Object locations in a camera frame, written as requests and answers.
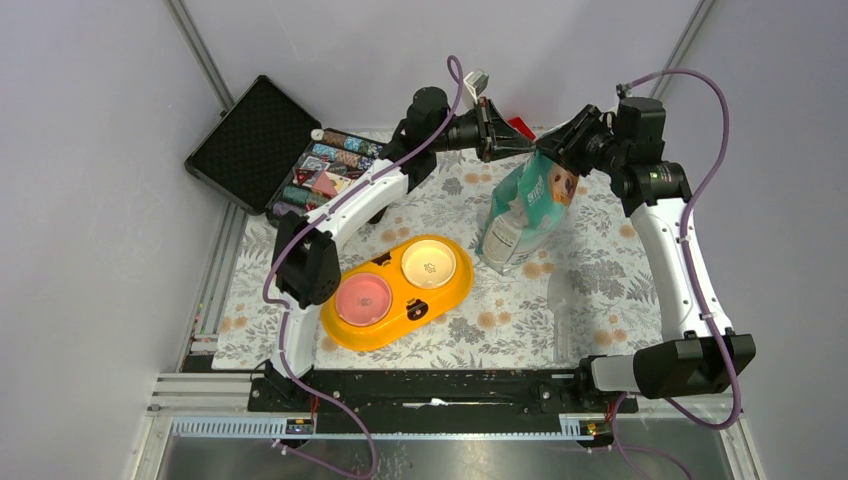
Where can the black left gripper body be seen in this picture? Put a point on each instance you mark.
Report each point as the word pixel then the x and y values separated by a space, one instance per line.
pixel 473 133

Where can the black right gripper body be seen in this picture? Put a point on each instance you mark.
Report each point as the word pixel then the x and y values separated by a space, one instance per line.
pixel 589 142

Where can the green dog food bag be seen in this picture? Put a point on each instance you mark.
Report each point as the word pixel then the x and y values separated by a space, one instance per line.
pixel 526 207

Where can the clear plastic scoop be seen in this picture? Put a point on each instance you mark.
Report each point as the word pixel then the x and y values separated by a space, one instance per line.
pixel 561 301

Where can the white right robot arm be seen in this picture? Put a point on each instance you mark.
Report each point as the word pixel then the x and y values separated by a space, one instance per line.
pixel 700 351

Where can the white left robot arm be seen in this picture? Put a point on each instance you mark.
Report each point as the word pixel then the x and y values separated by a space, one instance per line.
pixel 305 270

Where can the yellow double pet bowl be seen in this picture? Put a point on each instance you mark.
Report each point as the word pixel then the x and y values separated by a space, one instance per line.
pixel 397 292

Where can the small red box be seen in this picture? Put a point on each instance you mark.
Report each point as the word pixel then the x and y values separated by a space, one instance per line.
pixel 519 124

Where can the black poker chip case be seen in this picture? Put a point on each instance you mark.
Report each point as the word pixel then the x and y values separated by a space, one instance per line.
pixel 268 154

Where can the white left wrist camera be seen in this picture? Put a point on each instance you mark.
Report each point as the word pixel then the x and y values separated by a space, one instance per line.
pixel 474 84

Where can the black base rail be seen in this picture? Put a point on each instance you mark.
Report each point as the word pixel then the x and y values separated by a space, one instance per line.
pixel 435 401

